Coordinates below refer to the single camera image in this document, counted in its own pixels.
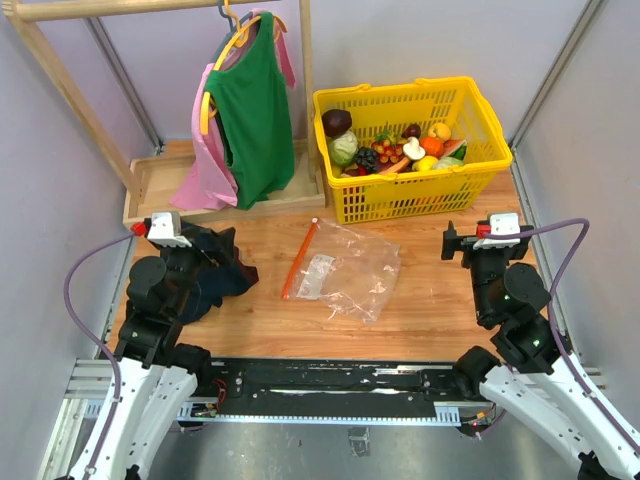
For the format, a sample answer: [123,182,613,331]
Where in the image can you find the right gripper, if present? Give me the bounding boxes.
[441,222,531,321]

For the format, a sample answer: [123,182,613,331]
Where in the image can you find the clear zip top bag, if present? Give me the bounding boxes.
[281,217,401,324]

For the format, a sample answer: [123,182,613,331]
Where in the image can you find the yellow plastic shopping basket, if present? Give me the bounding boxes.
[313,76,513,224]

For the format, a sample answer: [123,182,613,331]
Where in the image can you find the green toy cabbage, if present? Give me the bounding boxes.
[328,130,359,167]

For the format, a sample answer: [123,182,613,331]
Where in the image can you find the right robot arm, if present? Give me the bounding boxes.
[441,213,639,479]

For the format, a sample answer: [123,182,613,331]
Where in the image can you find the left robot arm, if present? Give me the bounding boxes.
[67,220,237,479]

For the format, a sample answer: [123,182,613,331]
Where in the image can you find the green tank top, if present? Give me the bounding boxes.
[204,12,295,210]

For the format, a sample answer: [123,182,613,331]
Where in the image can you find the dark navy cloth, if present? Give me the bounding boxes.
[180,222,259,325]

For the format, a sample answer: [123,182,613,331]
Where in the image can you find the yellow toy lemon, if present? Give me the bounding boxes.
[412,156,439,172]

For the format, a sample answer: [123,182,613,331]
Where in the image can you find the pink shirt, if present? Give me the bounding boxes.
[170,15,296,210]

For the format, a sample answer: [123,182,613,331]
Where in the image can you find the wooden clothes rack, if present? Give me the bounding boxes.
[2,1,329,227]

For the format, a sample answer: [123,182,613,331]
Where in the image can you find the toy watermelon slice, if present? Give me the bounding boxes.
[442,139,468,161]

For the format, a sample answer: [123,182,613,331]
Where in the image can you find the white toy mushroom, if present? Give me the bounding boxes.
[403,137,426,161]

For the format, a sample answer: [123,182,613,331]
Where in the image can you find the dark toy grapes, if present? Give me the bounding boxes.
[354,147,379,175]

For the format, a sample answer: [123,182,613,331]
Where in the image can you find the yellow clothes hanger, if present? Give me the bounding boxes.
[198,1,266,136]

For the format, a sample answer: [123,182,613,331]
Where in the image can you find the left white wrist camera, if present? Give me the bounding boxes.
[130,212,193,248]

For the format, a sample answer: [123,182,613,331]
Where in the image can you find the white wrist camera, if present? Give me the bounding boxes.
[473,212,520,250]
[130,212,193,248]

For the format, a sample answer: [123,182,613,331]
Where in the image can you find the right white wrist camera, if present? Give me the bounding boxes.
[473,212,520,250]

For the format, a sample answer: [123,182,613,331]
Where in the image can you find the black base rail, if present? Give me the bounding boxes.
[176,358,502,435]

